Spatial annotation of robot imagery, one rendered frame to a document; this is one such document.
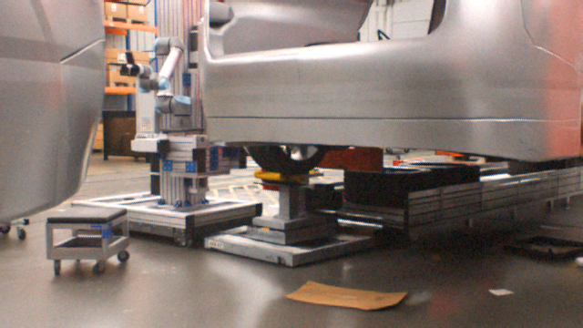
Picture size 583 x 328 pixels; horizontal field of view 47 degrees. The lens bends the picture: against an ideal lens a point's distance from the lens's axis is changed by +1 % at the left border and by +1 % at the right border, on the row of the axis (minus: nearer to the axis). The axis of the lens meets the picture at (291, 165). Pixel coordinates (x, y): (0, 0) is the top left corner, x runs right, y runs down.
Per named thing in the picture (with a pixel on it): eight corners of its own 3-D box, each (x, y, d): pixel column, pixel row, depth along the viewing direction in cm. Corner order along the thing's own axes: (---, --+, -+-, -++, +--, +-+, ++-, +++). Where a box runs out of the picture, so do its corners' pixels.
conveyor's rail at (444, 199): (409, 225, 449) (410, 192, 447) (402, 224, 453) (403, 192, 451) (558, 193, 627) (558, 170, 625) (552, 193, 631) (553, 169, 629)
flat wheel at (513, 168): (586, 179, 664) (586, 155, 662) (516, 179, 668) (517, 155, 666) (562, 173, 730) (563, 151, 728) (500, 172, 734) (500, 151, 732)
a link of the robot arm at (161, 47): (170, 114, 470) (168, 35, 466) (152, 114, 476) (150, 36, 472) (178, 114, 481) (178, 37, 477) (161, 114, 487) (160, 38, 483)
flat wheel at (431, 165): (405, 186, 595) (405, 159, 593) (483, 189, 572) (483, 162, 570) (390, 195, 533) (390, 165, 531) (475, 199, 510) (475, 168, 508)
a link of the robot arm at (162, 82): (193, 45, 475) (168, 95, 448) (179, 46, 480) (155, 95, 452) (187, 33, 467) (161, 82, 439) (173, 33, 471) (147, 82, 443)
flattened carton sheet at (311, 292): (390, 314, 308) (390, 306, 307) (284, 299, 331) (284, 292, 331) (408, 298, 335) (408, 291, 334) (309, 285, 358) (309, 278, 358)
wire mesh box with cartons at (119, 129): (147, 163, 1226) (146, 110, 1219) (102, 160, 1302) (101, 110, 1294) (181, 160, 1297) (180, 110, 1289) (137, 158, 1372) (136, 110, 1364)
